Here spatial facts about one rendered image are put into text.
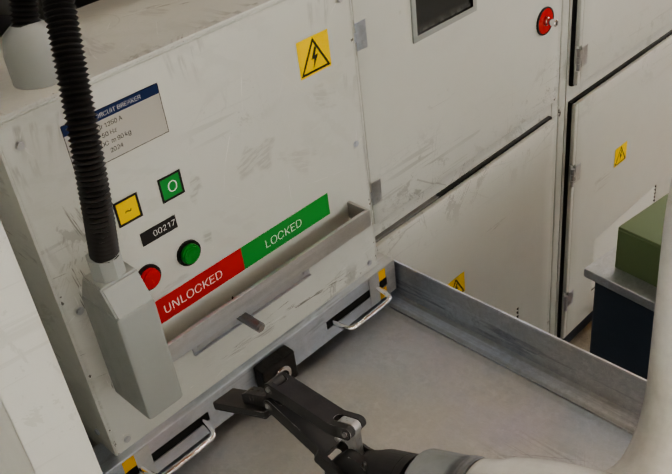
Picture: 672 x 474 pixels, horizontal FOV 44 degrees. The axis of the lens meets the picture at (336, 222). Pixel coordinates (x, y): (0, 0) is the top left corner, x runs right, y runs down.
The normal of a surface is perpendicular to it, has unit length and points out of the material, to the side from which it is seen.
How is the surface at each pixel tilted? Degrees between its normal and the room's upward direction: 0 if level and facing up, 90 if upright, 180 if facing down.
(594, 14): 90
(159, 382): 90
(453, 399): 0
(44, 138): 90
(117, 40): 0
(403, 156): 90
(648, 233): 1
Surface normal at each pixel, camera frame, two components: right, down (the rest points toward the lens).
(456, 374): -0.11, -0.83
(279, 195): 0.71, 0.33
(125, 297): 0.56, -0.12
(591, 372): -0.70, 0.46
